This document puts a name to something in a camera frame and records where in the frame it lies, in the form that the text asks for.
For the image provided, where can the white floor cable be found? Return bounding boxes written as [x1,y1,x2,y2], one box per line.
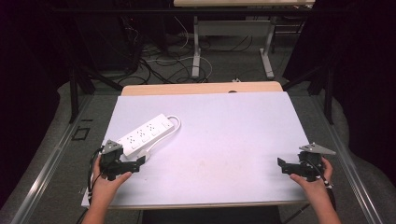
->
[145,15,214,83]

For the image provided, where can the dark curtain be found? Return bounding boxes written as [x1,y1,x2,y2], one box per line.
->
[0,0,94,209]
[281,0,396,180]

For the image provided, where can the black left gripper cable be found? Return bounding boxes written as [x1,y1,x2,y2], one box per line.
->
[87,147,105,202]

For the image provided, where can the black floor socket frame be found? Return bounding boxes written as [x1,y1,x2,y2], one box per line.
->
[71,126,92,142]

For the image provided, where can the black floor cables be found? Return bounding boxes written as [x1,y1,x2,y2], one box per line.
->
[120,17,216,86]

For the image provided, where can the white power strip cable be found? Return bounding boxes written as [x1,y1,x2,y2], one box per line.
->
[145,114,182,154]

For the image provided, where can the aluminium floor rail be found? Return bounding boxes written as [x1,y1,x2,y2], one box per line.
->
[8,94,95,224]
[312,94,386,224]

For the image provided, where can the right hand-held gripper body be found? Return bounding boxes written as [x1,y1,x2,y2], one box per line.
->
[296,142,337,183]

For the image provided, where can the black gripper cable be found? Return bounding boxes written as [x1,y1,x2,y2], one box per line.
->
[306,159,337,213]
[87,147,105,202]

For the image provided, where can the person's left hand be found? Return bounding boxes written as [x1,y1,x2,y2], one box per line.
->
[90,155,134,203]

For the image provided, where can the wooden table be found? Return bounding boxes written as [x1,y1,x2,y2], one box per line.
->
[81,80,313,210]

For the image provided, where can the black metal stand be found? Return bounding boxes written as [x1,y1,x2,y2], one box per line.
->
[68,66,124,125]
[281,63,335,126]

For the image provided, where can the white power strip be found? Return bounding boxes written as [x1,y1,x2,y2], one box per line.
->
[117,113,176,158]

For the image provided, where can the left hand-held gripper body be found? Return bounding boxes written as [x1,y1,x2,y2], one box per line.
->
[98,139,133,182]

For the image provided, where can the background desk with white legs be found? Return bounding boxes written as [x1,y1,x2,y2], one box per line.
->
[173,0,317,80]

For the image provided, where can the person's right hand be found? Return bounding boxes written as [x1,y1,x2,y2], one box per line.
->
[289,156,334,201]

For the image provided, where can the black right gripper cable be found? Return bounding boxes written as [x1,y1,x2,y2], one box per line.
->
[306,159,337,213]

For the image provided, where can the white table mat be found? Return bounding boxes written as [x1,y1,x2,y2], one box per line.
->
[81,91,313,209]

